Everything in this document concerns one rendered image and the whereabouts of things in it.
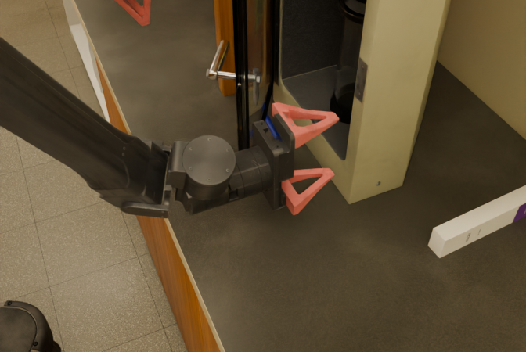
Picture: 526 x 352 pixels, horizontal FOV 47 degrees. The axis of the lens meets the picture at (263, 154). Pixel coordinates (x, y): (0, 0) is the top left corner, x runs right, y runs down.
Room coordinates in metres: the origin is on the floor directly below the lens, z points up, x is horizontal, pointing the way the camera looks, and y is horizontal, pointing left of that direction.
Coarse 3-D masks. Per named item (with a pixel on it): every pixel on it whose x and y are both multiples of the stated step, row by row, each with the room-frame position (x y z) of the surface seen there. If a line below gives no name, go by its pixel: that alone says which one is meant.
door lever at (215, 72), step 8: (224, 40) 0.81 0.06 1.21; (224, 48) 0.79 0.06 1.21; (216, 56) 0.77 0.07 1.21; (224, 56) 0.77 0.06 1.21; (216, 64) 0.74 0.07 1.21; (208, 72) 0.73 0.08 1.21; (216, 72) 0.73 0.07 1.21; (224, 72) 0.73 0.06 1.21; (232, 72) 0.73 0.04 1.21; (216, 80) 0.72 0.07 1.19
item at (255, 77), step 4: (256, 68) 0.73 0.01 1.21; (248, 72) 0.72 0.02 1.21; (256, 72) 0.72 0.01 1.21; (248, 76) 0.72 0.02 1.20; (252, 76) 0.72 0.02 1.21; (256, 76) 0.71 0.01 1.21; (260, 76) 0.72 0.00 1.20; (248, 80) 0.72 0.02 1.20; (252, 80) 0.72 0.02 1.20; (256, 80) 0.71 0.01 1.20; (260, 80) 0.72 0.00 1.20; (256, 84) 0.71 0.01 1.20; (256, 88) 0.71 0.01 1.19; (256, 92) 0.71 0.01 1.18; (256, 96) 0.71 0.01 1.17; (256, 100) 0.71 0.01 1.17; (256, 104) 0.71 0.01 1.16
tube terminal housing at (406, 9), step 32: (384, 0) 0.70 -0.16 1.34; (416, 0) 0.73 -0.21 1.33; (448, 0) 0.82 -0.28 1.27; (384, 32) 0.71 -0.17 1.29; (416, 32) 0.73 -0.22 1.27; (384, 64) 0.71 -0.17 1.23; (416, 64) 0.74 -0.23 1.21; (288, 96) 0.93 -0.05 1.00; (384, 96) 0.72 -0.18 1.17; (416, 96) 0.74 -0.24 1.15; (352, 128) 0.72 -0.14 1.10; (384, 128) 0.72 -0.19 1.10; (416, 128) 0.78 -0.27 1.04; (320, 160) 0.80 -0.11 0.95; (352, 160) 0.71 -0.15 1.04; (384, 160) 0.73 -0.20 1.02; (352, 192) 0.70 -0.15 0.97
